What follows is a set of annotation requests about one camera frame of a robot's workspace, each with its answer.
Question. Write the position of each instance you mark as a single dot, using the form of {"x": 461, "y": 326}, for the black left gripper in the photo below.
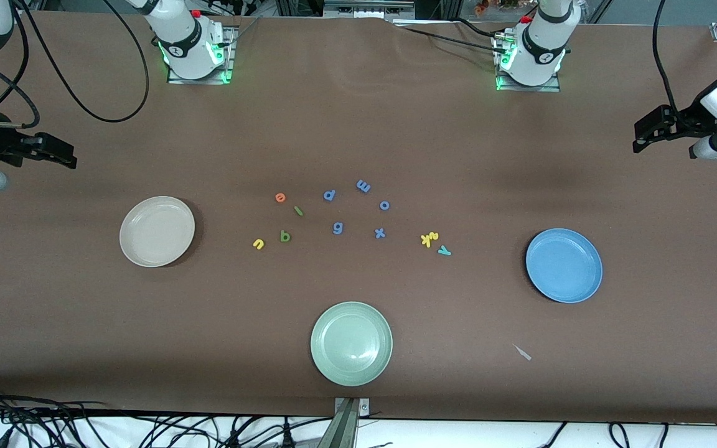
{"x": 689, "y": 121}

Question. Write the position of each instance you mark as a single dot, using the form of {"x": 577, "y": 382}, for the teal foam letter y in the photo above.
{"x": 444, "y": 251}

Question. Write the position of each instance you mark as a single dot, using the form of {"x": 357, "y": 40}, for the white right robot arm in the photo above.
{"x": 184, "y": 37}

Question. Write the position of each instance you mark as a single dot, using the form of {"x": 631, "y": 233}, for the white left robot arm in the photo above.
{"x": 542, "y": 43}

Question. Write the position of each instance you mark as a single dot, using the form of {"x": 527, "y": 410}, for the beige round plate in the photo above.
{"x": 157, "y": 231}

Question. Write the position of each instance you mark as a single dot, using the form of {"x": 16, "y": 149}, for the blue round plate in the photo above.
{"x": 564, "y": 266}

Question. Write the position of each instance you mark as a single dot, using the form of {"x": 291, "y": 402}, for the brown table cover sheet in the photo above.
{"x": 458, "y": 155}

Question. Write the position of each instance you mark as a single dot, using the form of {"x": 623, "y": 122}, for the orange background object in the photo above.
{"x": 495, "y": 5}

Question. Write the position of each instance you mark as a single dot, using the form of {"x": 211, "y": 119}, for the yellow foam letter k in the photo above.
{"x": 428, "y": 239}

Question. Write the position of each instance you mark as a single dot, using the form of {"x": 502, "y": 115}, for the blue foam letter p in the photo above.
{"x": 329, "y": 195}

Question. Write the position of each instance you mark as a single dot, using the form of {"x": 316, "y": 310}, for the blue foam letter m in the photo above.
{"x": 363, "y": 186}

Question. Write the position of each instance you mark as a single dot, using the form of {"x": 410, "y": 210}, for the blue foam letter g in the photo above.
{"x": 338, "y": 228}

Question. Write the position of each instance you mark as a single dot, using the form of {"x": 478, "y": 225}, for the pale green round plate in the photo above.
{"x": 351, "y": 343}

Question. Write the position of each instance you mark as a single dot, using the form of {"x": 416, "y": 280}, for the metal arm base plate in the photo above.
{"x": 175, "y": 78}
{"x": 551, "y": 87}

